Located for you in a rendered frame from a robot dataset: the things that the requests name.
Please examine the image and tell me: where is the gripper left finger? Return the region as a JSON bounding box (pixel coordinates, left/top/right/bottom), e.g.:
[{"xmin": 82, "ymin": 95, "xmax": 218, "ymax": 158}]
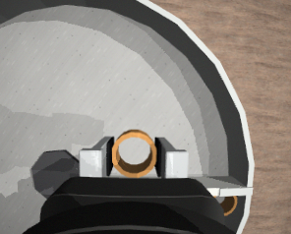
[{"xmin": 79, "ymin": 137, "xmax": 114, "ymax": 177}]

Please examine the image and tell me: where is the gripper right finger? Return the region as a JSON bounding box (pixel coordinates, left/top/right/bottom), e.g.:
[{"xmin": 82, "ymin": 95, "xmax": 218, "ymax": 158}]
[{"xmin": 154, "ymin": 137, "xmax": 189, "ymax": 178}]

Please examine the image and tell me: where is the bronze bushing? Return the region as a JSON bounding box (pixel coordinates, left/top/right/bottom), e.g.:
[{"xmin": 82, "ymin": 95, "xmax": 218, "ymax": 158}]
[
  {"xmin": 112, "ymin": 129, "xmax": 156, "ymax": 178},
  {"xmin": 220, "ymin": 196, "xmax": 237, "ymax": 216}
]

